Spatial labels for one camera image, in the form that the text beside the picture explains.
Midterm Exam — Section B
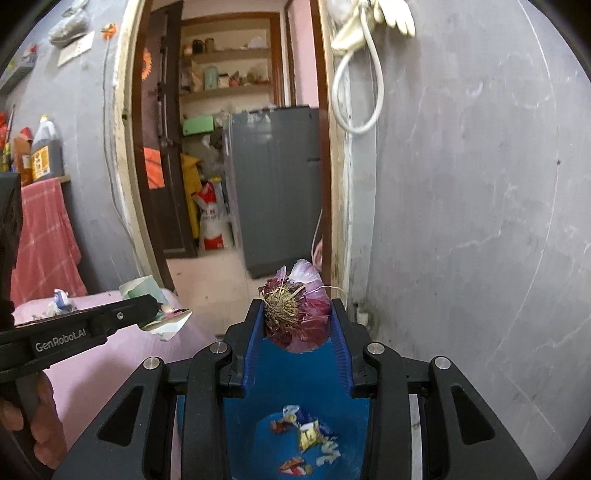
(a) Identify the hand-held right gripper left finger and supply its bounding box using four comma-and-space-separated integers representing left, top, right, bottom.
53, 298, 269, 480

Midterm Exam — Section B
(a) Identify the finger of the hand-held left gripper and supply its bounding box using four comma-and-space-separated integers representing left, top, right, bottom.
90, 294, 160, 343

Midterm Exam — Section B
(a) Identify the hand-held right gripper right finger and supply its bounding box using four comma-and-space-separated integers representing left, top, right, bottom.
329, 298, 539, 480

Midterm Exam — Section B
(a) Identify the blue snack packet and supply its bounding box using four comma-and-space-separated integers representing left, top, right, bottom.
52, 288, 77, 317

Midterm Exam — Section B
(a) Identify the green white carton piece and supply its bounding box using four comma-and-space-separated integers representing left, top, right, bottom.
119, 275, 193, 343

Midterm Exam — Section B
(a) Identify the blue plastic basin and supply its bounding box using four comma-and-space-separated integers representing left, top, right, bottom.
175, 335, 373, 480

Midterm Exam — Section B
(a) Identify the red onion piece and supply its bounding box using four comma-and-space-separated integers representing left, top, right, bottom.
257, 258, 346, 354

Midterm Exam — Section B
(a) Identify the printed wrapper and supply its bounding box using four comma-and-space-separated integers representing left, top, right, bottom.
269, 404, 302, 436

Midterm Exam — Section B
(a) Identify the blue foil wrapper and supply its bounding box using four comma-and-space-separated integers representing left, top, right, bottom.
314, 417, 341, 439

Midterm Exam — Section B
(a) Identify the yellow wrapper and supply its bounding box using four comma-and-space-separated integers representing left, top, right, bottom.
296, 420, 324, 454

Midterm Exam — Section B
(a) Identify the white plastic wrapper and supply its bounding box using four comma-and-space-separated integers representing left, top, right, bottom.
317, 438, 343, 467

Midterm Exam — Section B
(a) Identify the orange red wrapper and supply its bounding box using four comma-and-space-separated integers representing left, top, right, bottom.
278, 456, 314, 476

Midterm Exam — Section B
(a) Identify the person's left hand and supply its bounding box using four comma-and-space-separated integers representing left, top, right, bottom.
0, 369, 68, 462

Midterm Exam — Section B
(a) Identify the pink floral tablecloth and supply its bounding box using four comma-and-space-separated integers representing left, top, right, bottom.
11, 288, 223, 462

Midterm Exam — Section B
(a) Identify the red checked cloth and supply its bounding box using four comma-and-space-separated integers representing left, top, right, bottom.
10, 178, 88, 306

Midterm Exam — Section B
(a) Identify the dark wooden door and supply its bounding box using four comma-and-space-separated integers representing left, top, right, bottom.
133, 9, 197, 260

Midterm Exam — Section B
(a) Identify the white red rice sack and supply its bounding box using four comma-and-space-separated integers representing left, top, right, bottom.
192, 181, 234, 253

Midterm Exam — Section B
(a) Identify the yellow bag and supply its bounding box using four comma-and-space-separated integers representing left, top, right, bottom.
180, 153, 203, 239

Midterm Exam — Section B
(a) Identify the orange paper sheet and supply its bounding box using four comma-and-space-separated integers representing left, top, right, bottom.
143, 146, 166, 190

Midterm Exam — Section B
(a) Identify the grey refrigerator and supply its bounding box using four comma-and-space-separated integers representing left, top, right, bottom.
225, 105, 323, 280

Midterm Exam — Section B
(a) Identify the crumpled grey plastic bag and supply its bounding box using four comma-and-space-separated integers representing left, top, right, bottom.
187, 133, 227, 186

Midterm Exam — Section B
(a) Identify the large dark oil jug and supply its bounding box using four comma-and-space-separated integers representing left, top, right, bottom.
30, 115, 65, 182

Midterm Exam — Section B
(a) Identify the green box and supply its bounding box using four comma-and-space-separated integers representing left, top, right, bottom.
182, 115, 216, 138

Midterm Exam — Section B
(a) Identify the wooden shelf unit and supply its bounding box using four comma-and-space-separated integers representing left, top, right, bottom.
177, 13, 285, 112

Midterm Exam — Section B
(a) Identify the plastic bag with dark contents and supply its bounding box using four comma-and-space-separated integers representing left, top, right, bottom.
48, 6, 91, 47

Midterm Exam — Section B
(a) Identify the cream rubber glove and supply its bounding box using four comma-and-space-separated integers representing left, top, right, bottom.
376, 0, 417, 37
331, 4, 370, 52

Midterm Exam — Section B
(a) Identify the clear plastic bag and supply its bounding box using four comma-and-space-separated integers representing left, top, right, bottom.
325, 0, 356, 22

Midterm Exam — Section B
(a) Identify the wooden door frame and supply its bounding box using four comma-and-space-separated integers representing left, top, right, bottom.
113, 0, 357, 325

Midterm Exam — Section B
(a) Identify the grey wall rack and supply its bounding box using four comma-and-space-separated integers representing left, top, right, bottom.
0, 58, 37, 96

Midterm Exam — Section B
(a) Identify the white wall switch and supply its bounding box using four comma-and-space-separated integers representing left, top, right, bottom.
57, 41, 79, 68

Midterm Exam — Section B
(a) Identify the white flexible hose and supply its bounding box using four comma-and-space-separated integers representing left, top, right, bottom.
331, 7, 385, 136

